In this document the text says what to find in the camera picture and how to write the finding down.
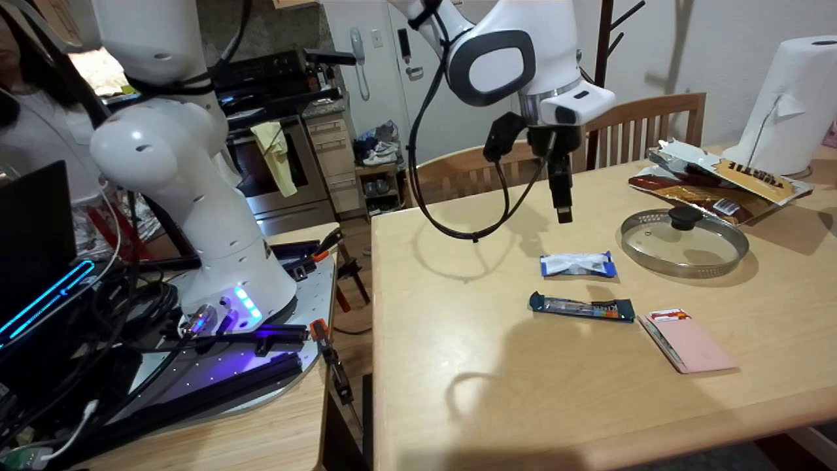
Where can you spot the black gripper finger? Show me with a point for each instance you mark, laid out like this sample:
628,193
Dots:
556,199
566,203

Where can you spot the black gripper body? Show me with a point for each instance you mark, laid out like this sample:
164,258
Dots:
553,144

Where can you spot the white and blue packet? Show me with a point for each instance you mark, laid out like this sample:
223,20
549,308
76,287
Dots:
578,262

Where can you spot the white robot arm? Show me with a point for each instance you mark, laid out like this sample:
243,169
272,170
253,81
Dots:
172,144

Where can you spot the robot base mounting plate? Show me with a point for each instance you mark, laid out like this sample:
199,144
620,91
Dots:
215,374

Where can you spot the wooden chair back right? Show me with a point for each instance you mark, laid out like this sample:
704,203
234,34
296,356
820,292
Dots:
625,135

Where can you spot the glass pot lid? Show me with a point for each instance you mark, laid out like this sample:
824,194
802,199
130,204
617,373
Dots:
683,242

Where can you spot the dark KIND snack bar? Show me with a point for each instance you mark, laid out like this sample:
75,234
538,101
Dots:
595,309

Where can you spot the coat rack stand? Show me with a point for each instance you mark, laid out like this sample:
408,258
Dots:
610,34

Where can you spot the small pink red booklet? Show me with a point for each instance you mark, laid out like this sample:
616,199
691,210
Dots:
687,343

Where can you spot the stainless oven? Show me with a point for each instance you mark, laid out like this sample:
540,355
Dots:
292,138

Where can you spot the person in white shirt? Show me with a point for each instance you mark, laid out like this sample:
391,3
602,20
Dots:
46,110

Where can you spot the black laptop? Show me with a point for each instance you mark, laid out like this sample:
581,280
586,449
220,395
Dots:
38,253

